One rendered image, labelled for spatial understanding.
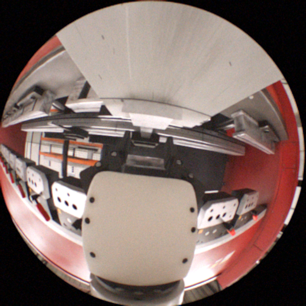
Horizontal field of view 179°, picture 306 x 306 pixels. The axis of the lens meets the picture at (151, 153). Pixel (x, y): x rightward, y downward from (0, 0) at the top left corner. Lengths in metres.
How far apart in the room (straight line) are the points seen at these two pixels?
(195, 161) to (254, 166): 0.54
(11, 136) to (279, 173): 3.02
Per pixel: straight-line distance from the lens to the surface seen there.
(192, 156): 0.83
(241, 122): 0.42
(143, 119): 0.21
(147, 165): 0.22
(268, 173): 0.90
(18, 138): 2.23
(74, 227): 0.26
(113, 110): 0.20
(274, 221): 0.93
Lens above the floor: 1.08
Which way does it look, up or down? 1 degrees down
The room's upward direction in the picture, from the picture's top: 173 degrees counter-clockwise
